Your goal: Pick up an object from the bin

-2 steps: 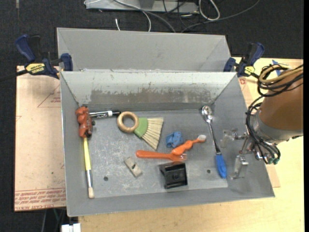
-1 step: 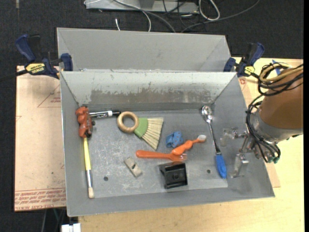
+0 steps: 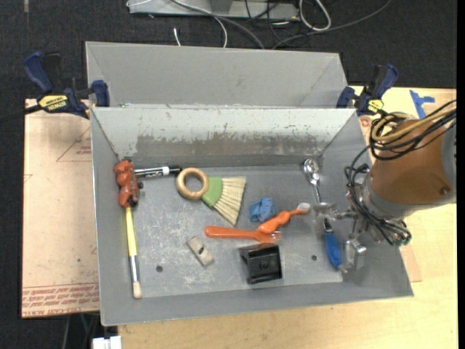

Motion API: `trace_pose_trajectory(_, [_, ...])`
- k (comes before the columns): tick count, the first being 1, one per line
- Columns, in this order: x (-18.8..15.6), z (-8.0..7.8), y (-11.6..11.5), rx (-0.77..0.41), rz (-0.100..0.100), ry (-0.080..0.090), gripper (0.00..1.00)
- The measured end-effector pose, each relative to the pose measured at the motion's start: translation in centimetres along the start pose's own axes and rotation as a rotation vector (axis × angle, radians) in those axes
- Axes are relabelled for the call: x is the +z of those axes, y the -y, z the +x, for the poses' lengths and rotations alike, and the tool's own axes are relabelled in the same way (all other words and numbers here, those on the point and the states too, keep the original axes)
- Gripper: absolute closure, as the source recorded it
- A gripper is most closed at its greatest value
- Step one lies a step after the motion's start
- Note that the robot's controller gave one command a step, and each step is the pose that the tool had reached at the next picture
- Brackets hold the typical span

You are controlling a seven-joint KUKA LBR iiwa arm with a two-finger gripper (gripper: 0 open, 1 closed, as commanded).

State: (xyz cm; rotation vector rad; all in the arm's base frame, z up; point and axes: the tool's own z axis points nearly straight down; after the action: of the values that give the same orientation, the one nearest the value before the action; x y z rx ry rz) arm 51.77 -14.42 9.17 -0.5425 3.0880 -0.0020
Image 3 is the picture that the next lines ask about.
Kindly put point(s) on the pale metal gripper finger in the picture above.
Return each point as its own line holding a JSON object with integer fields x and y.
{"x": 319, "y": 219}
{"x": 324, "y": 206}

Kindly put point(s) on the silver ratchet wrench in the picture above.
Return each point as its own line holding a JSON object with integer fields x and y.
{"x": 312, "y": 175}

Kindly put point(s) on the orange toothbrush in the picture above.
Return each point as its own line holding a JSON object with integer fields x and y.
{"x": 278, "y": 220}

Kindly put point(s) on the blue plastic clip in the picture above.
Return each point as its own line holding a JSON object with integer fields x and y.
{"x": 259, "y": 209}

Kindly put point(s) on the black square plastic box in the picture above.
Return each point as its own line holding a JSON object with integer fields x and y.
{"x": 261, "y": 265}

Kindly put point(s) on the orange plastic fork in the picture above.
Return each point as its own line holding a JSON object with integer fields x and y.
{"x": 232, "y": 233}

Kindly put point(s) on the green hand brush, pale bristles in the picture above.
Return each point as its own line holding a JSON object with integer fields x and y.
{"x": 229, "y": 198}

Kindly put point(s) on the small beige flat block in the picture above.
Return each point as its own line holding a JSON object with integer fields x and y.
{"x": 200, "y": 251}

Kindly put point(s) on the grey metal bin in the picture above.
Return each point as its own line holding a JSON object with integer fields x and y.
{"x": 203, "y": 264}

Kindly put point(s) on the black and white marker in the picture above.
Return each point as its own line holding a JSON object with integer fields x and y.
{"x": 154, "y": 172}

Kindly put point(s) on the red-brown toy figure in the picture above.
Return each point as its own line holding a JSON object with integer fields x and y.
{"x": 125, "y": 184}

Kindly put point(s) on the brown cardboard board, red print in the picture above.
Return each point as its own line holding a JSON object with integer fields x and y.
{"x": 58, "y": 209}

